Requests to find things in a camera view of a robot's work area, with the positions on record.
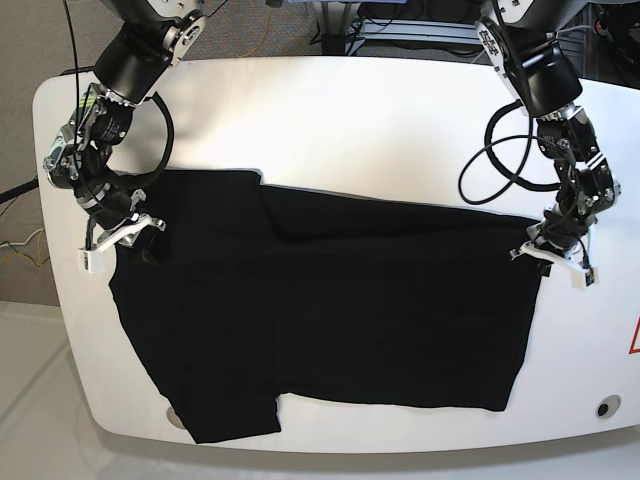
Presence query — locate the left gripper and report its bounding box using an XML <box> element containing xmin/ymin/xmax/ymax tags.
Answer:
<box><xmin>510</xmin><ymin>204</ymin><xmax>598</xmax><ymax>276</ymax></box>

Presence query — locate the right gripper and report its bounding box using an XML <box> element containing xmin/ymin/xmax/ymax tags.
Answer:
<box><xmin>82</xmin><ymin>187</ymin><xmax>166</xmax><ymax>266</ymax></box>

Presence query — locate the black T-shirt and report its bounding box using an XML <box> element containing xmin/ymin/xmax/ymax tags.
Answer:
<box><xmin>109</xmin><ymin>170</ymin><xmax>542</xmax><ymax>443</ymax></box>

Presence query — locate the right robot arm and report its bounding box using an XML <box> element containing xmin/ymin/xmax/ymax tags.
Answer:
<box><xmin>43</xmin><ymin>1</ymin><xmax>206</xmax><ymax>273</ymax></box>

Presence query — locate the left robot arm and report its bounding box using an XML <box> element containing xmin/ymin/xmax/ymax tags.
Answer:
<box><xmin>475</xmin><ymin>1</ymin><xmax>621</xmax><ymax>288</ymax></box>

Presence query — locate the red warning triangle sticker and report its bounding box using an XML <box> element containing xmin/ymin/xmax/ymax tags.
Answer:
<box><xmin>629</xmin><ymin>319</ymin><xmax>640</xmax><ymax>354</ymax></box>

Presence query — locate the right table grommet hole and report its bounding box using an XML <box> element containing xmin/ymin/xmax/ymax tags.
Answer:
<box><xmin>596</xmin><ymin>395</ymin><xmax>621</xmax><ymax>419</ymax></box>

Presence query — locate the table grommet hole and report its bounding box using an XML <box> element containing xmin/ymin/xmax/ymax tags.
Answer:
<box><xmin>596</xmin><ymin>395</ymin><xmax>621</xmax><ymax>419</ymax></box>
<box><xmin>166</xmin><ymin>407</ymin><xmax>185</xmax><ymax>430</ymax></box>

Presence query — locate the left table grommet hole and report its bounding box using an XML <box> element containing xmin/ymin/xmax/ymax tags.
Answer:
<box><xmin>166</xmin><ymin>407</ymin><xmax>185</xmax><ymax>430</ymax></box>

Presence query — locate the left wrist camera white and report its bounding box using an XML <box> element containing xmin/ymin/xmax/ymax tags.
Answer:
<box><xmin>571</xmin><ymin>266</ymin><xmax>599</xmax><ymax>290</ymax></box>

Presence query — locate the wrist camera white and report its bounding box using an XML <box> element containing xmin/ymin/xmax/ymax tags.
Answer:
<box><xmin>78</xmin><ymin>249</ymin><xmax>107</xmax><ymax>274</ymax></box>
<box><xmin>571</xmin><ymin>266</ymin><xmax>599</xmax><ymax>290</ymax></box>

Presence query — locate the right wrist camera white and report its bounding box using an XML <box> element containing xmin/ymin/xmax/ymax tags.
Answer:
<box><xmin>78</xmin><ymin>249</ymin><xmax>107</xmax><ymax>274</ymax></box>

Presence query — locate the yellow cable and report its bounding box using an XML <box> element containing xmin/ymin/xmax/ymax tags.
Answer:
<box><xmin>244</xmin><ymin>6</ymin><xmax>274</xmax><ymax>58</ymax></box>

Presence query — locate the aluminium frame base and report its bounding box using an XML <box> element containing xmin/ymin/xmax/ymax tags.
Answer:
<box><xmin>319</xmin><ymin>0</ymin><xmax>501</xmax><ymax>59</ymax></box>

